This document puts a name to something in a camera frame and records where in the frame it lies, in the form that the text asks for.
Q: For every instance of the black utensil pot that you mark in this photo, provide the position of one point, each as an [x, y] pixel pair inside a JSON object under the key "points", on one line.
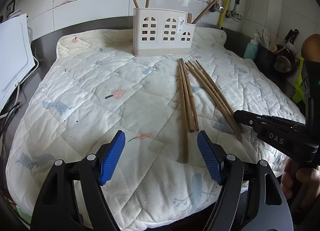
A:
{"points": [[278, 64]]}

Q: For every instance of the right metal hose valve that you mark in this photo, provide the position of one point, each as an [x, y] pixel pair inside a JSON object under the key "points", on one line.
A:
{"points": [[233, 14]]}

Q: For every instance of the teal soap bottle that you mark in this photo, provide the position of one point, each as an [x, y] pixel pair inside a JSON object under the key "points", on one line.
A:
{"points": [[251, 49]]}

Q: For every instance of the white quilted mat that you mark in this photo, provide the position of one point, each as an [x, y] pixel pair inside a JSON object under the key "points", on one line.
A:
{"points": [[97, 86]]}

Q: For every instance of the green plastic basket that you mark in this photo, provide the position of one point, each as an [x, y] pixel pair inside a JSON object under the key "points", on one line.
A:
{"points": [[299, 92]]}

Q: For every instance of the copper coloured pot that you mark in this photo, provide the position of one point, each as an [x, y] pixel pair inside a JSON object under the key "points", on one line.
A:
{"points": [[311, 48]]}

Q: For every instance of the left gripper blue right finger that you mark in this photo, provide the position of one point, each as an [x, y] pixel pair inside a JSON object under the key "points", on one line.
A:
{"points": [[212, 154]]}

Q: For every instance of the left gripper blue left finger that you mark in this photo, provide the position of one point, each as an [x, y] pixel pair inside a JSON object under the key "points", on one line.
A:
{"points": [[110, 157]]}

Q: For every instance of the white microwave oven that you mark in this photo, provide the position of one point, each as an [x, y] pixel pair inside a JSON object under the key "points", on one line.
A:
{"points": [[15, 54]]}

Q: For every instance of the white rice spoon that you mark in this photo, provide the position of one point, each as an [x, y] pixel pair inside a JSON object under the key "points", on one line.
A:
{"points": [[265, 40]]}

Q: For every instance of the black kitchen knife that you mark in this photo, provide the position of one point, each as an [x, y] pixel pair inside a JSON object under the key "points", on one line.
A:
{"points": [[291, 36]]}

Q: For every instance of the right hand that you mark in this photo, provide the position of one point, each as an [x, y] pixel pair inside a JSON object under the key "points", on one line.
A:
{"points": [[309, 177]]}

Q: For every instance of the white utensil holder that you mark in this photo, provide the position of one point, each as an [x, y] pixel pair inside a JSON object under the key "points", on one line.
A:
{"points": [[161, 32]]}

